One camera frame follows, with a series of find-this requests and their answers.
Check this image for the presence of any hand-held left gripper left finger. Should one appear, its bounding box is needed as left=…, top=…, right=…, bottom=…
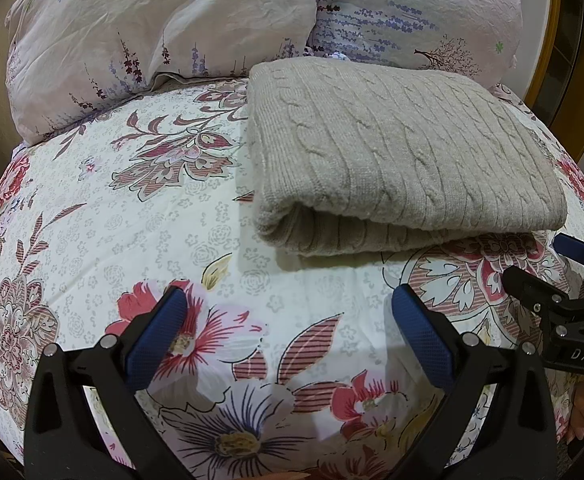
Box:
left=24, top=286, right=190, bottom=480

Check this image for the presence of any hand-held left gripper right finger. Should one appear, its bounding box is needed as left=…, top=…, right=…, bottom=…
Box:
left=391, top=283, right=558, bottom=480

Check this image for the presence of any pale pink floral pillow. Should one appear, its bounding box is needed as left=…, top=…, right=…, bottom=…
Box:
left=4, top=0, right=317, bottom=146

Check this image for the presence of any lavender print pillow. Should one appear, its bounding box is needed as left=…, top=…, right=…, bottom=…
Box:
left=306, top=0, right=538, bottom=86

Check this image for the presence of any beige cable-knit sweater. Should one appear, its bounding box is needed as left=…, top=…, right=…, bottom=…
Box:
left=246, top=58, right=569, bottom=259

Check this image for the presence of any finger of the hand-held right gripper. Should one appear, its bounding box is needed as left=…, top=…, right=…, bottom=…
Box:
left=501, top=265, right=581, bottom=343
left=553, top=233, right=584, bottom=274

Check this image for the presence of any floral bed sheet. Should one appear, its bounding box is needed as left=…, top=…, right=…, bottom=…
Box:
left=0, top=77, right=584, bottom=480

